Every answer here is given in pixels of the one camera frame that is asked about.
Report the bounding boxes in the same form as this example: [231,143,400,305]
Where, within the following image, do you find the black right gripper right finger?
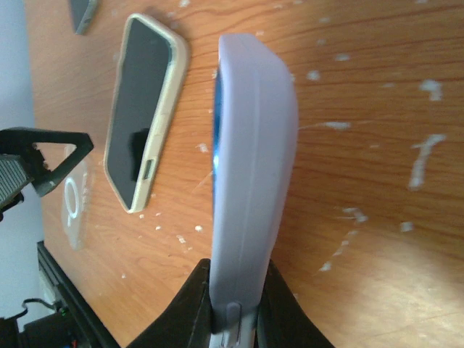
[257,262,334,348]

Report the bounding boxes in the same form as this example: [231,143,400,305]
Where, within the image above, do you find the black phone face up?
[68,0,99,35]

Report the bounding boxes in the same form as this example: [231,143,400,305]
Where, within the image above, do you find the blue phone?
[212,69,222,204]

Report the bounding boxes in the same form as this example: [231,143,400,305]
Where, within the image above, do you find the clear magsafe phone case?
[61,155,94,251]

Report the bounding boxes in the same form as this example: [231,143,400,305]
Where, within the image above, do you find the lavender phone case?
[209,33,299,347]

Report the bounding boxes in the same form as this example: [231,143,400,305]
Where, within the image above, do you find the teal green phone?
[106,17,172,210]

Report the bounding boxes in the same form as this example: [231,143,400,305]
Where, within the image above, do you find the black aluminium frame rail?
[37,241,120,348]

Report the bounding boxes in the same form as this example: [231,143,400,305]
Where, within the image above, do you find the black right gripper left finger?
[129,258,212,348]

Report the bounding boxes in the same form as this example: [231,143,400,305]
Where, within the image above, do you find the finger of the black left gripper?
[1,152,46,220]
[1,128,94,195]

